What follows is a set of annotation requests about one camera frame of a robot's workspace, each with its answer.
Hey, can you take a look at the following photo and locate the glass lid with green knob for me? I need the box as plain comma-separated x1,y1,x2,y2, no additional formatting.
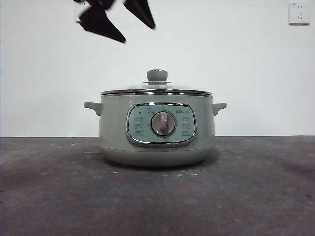
101,69,213,97

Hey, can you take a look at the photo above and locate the pale green electric cooking pot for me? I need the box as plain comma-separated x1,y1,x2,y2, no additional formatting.
83,92,227,169

